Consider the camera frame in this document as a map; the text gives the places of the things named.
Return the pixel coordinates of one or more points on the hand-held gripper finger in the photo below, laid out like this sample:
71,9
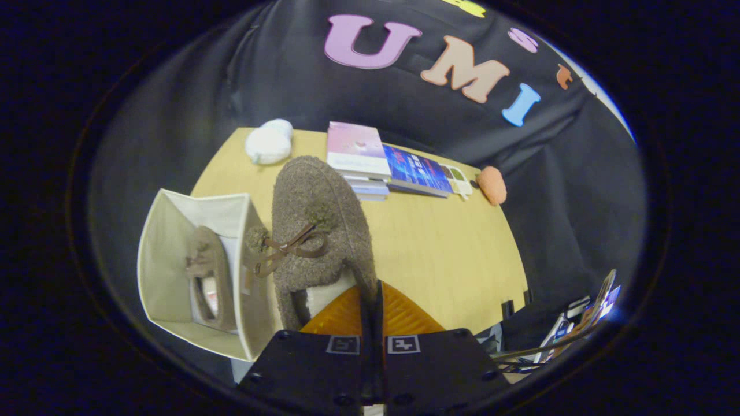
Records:
365,346
380,346

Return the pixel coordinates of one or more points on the pale blue cover book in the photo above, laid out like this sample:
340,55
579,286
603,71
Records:
373,192

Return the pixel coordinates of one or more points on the pink cover book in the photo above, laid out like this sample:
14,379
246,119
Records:
355,147

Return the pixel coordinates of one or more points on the brown fuzzy shoe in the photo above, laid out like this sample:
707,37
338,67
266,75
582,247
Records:
324,190
211,289

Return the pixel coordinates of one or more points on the dark blue cover book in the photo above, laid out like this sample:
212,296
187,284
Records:
416,170

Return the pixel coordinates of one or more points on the black backdrop cloth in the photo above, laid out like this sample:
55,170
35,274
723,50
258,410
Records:
231,75

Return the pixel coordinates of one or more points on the thin white book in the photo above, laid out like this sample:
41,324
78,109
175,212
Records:
370,181

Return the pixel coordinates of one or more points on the grey fabric storage box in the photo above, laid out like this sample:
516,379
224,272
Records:
167,277

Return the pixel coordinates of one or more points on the orange sponge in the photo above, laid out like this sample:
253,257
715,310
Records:
491,185

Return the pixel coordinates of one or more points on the white and green leaflet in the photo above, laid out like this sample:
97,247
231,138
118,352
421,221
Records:
459,182

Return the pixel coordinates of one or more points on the white plush toy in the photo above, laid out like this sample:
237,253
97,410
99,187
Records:
269,144

